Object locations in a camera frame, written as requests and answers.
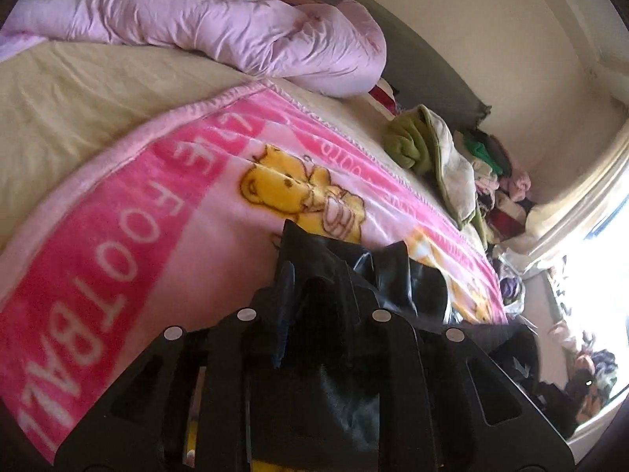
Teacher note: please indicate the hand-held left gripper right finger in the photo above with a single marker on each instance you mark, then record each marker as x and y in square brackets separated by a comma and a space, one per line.
[388, 344]

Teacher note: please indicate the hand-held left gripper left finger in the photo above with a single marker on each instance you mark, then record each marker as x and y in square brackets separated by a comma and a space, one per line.
[284, 314]

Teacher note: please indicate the black leather jacket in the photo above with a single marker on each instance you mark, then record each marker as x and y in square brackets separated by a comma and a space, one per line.
[417, 280]

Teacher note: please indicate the pile of folded clothes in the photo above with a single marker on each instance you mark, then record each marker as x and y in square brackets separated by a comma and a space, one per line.
[496, 182]

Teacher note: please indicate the purple cloth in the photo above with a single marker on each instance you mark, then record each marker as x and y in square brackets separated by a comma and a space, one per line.
[512, 289]

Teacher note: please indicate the pink bear printed blanket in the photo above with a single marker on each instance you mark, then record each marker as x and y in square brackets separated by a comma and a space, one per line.
[147, 216]

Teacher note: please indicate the green and cream cloth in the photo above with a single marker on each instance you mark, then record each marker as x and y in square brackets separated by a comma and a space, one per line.
[417, 147]

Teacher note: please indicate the dark patterned cloth heap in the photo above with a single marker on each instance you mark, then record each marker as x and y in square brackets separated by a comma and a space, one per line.
[589, 378]

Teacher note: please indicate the cream curtain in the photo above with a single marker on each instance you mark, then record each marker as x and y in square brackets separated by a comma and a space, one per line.
[575, 211]

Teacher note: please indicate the red pillow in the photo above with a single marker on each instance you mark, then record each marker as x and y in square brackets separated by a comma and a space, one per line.
[383, 98]

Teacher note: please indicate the grey headboard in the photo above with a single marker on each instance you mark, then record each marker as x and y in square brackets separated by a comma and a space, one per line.
[417, 69]

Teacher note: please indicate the lilac duvet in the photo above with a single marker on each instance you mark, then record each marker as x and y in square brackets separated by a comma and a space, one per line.
[221, 29]

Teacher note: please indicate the beige bed sheet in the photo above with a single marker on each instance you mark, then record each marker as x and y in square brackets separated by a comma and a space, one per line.
[73, 103]

